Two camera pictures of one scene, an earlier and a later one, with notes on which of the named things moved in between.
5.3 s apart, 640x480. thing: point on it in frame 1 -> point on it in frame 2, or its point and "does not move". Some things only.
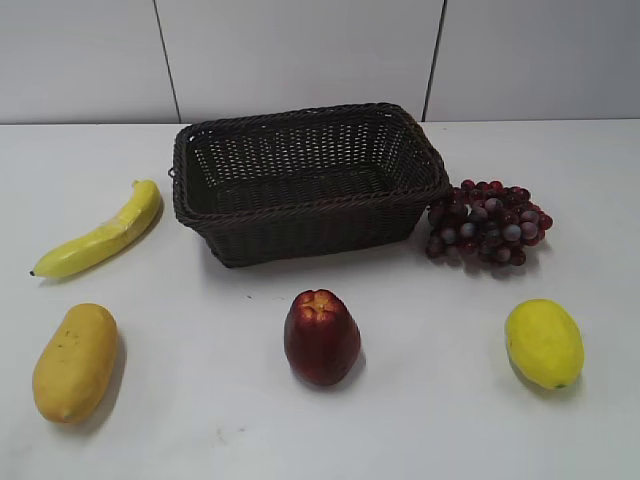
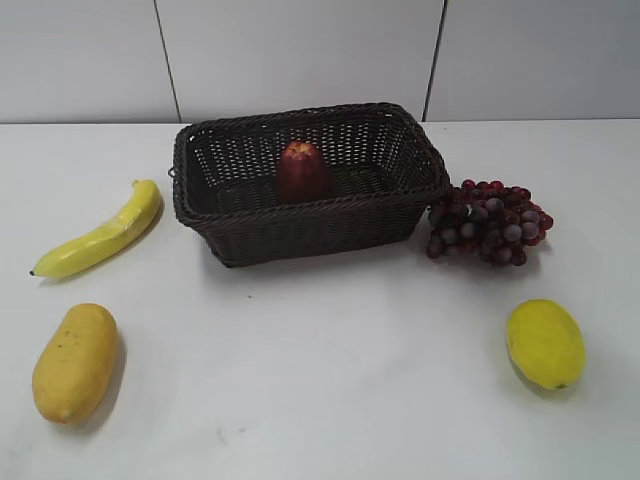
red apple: x=322 y=338 -> x=303 y=174
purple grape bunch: x=497 y=222 does not move
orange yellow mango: x=74 y=369 does not move
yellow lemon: x=545 y=344 does not move
